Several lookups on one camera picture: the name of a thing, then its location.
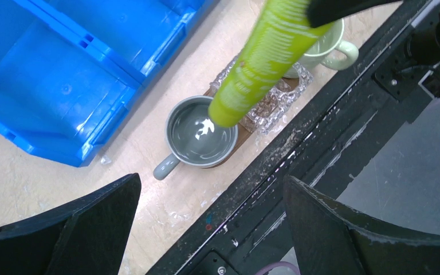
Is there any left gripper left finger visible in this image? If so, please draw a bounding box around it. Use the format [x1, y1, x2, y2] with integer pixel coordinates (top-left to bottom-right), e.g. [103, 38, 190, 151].
[0, 173, 141, 274]

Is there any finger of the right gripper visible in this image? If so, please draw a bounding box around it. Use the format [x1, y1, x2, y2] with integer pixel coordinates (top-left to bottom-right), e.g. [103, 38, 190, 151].
[306, 0, 398, 28]

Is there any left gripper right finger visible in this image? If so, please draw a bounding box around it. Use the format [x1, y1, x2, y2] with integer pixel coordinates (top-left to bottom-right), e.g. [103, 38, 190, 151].
[283, 175, 440, 274]

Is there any pale green ceramic mug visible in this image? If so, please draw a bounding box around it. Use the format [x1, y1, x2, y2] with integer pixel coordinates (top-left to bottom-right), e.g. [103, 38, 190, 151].
[298, 19, 359, 71]

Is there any green toothpaste tube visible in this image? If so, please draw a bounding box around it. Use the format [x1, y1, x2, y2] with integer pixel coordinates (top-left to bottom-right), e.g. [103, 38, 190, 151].
[209, 0, 332, 127]

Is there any clear acrylic holder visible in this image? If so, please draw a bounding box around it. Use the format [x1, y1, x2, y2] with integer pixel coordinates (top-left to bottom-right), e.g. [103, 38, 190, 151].
[209, 54, 314, 136]

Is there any brown oval wooden tray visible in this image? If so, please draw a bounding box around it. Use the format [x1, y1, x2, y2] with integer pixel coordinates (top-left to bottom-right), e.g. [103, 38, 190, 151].
[211, 78, 300, 168]

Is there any grey ceramic mug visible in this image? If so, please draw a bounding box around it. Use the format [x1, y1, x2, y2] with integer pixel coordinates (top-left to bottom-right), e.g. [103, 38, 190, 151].
[153, 95, 239, 180]

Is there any blue plastic bin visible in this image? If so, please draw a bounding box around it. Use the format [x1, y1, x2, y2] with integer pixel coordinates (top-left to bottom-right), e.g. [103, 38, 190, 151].
[0, 1, 215, 167]

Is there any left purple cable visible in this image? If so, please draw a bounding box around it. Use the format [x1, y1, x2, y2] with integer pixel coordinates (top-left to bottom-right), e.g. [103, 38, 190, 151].
[256, 261, 300, 275]

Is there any black aluminium base frame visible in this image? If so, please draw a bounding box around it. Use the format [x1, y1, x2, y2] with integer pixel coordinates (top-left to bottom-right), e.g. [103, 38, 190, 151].
[150, 1, 440, 274]

